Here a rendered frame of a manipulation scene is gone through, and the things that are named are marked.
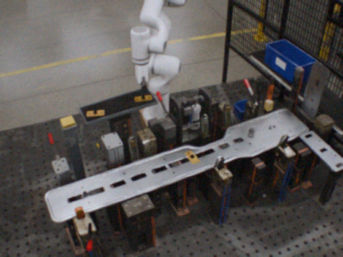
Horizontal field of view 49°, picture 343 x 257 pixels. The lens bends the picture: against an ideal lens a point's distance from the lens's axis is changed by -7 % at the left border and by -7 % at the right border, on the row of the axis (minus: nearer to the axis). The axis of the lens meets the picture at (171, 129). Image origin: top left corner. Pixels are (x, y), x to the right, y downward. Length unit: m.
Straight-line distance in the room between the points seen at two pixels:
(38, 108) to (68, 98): 0.32
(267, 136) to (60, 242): 1.17
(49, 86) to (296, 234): 3.07
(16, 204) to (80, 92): 2.10
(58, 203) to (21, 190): 0.56
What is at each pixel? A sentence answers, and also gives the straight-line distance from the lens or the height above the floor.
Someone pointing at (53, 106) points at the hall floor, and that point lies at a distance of 3.99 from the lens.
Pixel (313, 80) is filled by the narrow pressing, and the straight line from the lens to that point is 2.14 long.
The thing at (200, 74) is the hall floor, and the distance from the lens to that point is 4.26.
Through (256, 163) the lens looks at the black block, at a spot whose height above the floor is 0.99.
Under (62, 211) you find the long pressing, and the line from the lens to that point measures 1.73.
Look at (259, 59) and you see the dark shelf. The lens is 2.60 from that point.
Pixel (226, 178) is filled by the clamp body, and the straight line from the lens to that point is 1.75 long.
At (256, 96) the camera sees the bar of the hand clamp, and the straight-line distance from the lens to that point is 2.12.
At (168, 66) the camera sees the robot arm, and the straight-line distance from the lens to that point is 2.18.
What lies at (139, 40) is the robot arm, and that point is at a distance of 1.74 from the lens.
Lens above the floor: 2.34
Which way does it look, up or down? 41 degrees down
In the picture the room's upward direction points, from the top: straight up
